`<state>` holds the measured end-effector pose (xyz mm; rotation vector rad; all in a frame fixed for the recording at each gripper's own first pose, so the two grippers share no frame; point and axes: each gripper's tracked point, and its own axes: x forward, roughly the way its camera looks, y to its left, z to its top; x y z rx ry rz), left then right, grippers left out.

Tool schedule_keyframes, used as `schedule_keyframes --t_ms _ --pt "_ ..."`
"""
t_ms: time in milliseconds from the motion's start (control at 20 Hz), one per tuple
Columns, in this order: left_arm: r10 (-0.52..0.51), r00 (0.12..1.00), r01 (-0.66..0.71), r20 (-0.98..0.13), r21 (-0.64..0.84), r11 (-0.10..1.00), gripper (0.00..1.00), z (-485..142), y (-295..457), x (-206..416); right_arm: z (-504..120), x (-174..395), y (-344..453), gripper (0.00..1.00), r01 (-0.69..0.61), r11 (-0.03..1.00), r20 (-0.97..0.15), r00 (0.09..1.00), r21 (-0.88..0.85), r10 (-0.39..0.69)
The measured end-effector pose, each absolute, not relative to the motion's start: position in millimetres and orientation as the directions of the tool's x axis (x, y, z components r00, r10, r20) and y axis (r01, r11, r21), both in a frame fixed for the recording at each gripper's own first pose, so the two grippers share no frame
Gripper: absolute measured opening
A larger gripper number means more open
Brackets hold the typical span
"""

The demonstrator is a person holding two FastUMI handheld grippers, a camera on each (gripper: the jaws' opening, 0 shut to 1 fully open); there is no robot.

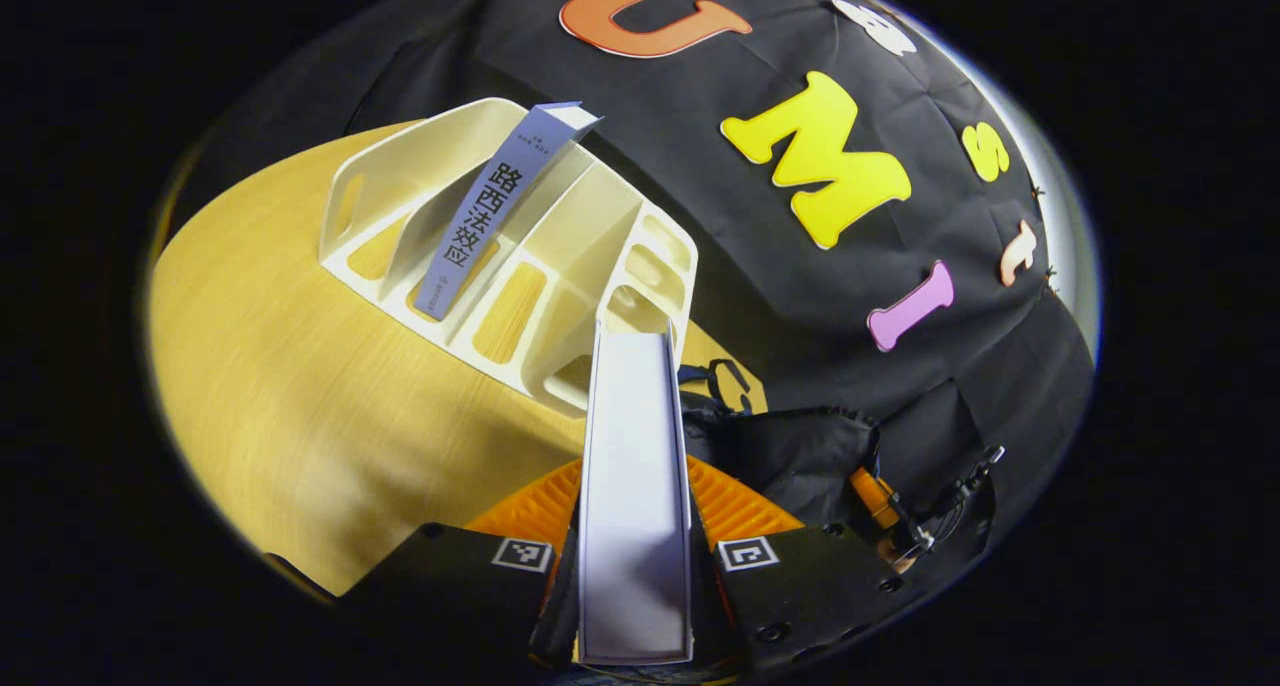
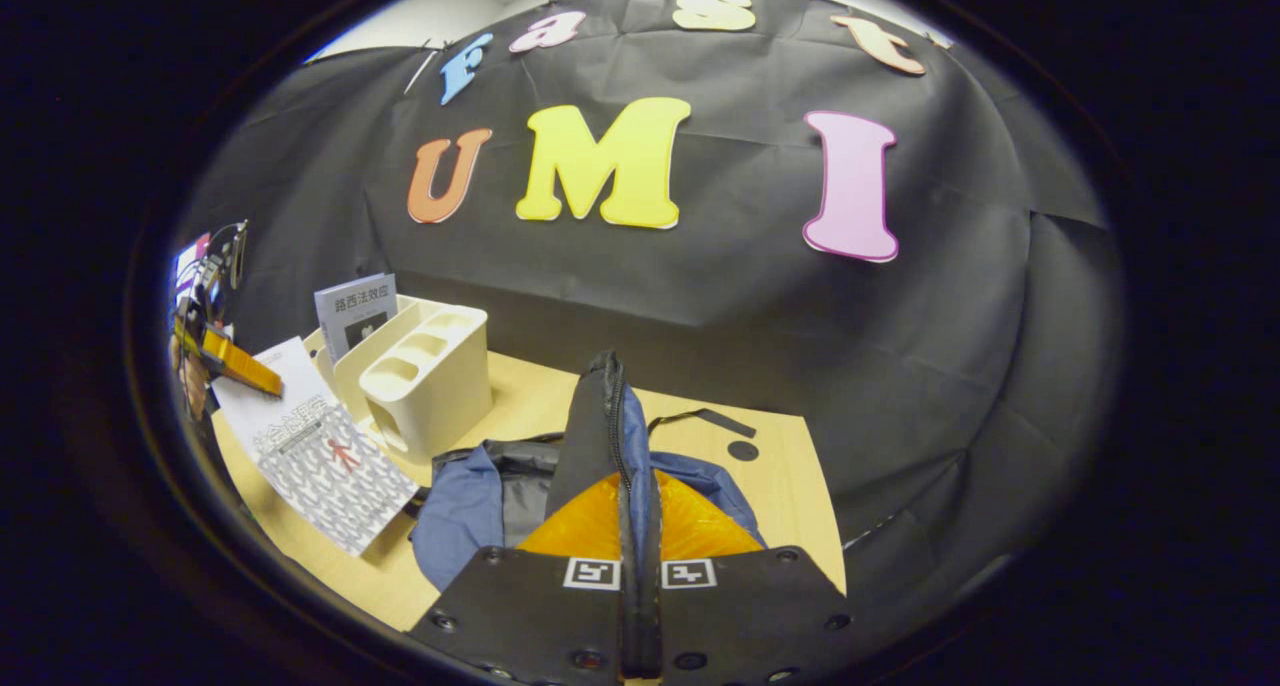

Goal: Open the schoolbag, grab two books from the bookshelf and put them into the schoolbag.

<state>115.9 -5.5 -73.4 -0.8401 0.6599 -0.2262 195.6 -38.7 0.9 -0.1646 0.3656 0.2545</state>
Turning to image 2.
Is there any blue schoolbag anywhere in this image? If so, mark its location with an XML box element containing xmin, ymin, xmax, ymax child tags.
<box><xmin>410</xmin><ymin>351</ymin><xmax>766</xmax><ymax>592</ymax></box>

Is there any blue-grey cover book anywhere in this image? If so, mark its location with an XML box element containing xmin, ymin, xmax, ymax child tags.
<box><xmin>314</xmin><ymin>273</ymin><xmax>399</xmax><ymax>367</ymax></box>

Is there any computer monitor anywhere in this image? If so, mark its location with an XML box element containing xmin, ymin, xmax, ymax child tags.
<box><xmin>175</xmin><ymin>234</ymin><xmax>211</xmax><ymax>297</ymax></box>

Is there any white patterned cover book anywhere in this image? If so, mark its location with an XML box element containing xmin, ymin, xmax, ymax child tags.
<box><xmin>212</xmin><ymin>338</ymin><xmax>421</xmax><ymax>557</ymax></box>

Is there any white plastic bookshelf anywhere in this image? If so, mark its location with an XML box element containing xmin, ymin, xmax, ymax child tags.
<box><xmin>305</xmin><ymin>296</ymin><xmax>493</xmax><ymax>467</ymax></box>

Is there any black backdrop cloth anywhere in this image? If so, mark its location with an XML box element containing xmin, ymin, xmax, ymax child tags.
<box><xmin>175</xmin><ymin>0</ymin><xmax>1129</xmax><ymax>607</ymax></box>

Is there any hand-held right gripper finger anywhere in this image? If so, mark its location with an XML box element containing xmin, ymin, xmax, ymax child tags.
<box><xmin>410</xmin><ymin>469</ymin><xmax>642</xmax><ymax>686</ymax></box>
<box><xmin>640</xmin><ymin>467</ymin><xmax>853</xmax><ymax>686</ymax></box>

